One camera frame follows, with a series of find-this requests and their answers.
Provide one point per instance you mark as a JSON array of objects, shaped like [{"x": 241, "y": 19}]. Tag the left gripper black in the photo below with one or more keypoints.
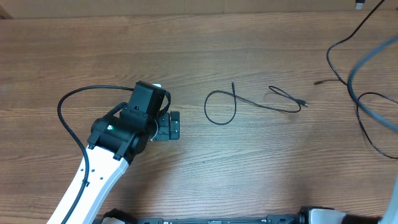
[{"x": 165, "y": 132}]

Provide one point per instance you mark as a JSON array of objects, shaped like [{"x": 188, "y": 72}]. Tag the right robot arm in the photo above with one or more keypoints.
[{"x": 321, "y": 215}]

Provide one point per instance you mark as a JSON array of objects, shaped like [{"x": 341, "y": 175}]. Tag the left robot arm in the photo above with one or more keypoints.
[{"x": 115, "y": 140}]

